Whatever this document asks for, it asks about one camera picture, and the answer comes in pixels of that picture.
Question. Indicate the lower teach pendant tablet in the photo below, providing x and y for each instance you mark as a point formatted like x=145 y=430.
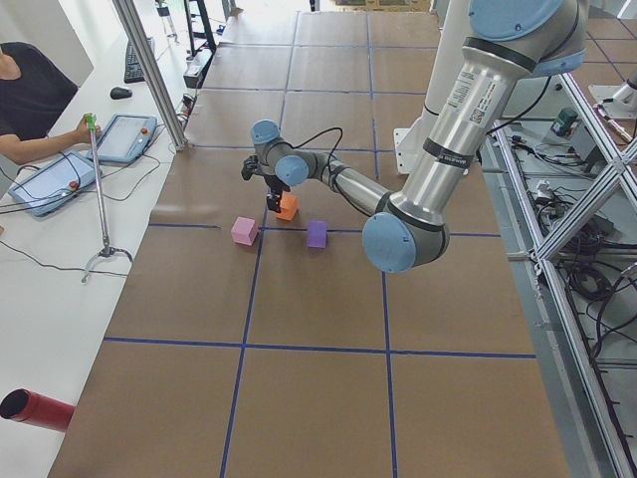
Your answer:
x=52 y=186

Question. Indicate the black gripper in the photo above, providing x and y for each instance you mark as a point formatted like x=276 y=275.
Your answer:
x=275 y=186

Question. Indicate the orange foam cube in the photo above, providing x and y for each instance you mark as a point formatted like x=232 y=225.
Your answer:
x=289 y=207

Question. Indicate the upper teach pendant tablet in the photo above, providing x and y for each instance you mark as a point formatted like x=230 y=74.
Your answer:
x=125 y=138

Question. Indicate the red cylinder tube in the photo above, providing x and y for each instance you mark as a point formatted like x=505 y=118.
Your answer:
x=29 y=407

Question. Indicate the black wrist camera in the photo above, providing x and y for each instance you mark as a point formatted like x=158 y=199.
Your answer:
x=250 y=167

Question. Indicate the grabber stick green handle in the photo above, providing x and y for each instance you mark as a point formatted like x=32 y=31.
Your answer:
x=107 y=250

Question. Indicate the pink foam cube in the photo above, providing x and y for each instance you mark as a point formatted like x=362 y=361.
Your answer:
x=244 y=231

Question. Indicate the black keyboard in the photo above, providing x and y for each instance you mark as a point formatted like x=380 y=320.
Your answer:
x=133 y=71

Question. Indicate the aluminium frame post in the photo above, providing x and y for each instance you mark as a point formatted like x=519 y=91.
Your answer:
x=133 y=28

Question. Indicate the aluminium frame rail right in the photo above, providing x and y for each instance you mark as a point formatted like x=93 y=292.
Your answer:
x=551 y=185

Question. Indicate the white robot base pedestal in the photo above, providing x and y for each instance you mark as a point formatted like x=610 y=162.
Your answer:
x=408 y=142

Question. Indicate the black computer mouse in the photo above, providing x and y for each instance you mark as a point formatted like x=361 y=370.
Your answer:
x=120 y=93

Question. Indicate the teach pendant tablet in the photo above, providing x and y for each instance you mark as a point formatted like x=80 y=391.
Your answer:
x=52 y=186
x=125 y=138

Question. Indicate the person's right hand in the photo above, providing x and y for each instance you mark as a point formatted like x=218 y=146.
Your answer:
x=83 y=133

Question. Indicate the purple foam cube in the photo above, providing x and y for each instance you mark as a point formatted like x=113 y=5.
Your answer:
x=317 y=234

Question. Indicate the green power box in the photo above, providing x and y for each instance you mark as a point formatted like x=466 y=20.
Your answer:
x=564 y=121

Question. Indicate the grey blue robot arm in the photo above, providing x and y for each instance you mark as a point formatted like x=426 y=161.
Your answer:
x=501 y=43

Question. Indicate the person in black shirt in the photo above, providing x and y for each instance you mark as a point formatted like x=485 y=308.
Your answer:
x=34 y=94

